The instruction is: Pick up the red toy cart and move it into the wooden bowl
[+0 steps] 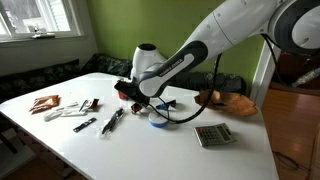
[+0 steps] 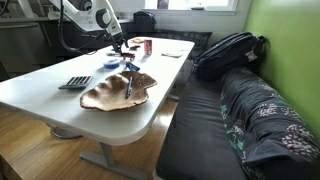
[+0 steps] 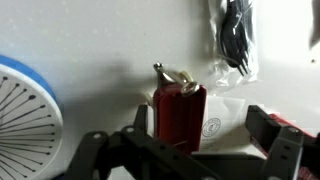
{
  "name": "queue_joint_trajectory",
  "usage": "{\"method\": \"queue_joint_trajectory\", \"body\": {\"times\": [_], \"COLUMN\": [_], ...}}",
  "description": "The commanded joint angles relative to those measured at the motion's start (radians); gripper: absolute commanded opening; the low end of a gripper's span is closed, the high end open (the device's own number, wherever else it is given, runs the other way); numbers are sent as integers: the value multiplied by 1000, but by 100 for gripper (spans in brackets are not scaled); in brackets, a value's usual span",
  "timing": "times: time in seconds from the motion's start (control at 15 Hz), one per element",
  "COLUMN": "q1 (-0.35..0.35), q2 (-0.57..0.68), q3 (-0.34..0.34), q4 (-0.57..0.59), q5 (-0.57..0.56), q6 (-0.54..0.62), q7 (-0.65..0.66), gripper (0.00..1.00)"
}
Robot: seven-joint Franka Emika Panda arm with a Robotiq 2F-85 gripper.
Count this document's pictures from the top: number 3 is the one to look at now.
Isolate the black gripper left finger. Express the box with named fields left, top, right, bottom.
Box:
left=63, top=104, right=222, bottom=180

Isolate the black plastic fork packet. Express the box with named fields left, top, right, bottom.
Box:
left=208, top=0, right=260, bottom=87

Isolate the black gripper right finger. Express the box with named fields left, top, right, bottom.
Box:
left=244, top=105, right=320, bottom=180

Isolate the blue white round container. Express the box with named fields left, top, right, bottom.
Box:
left=0, top=54, right=64, bottom=180

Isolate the white paper napkin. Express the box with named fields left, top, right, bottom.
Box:
left=199, top=94, right=268, bottom=158

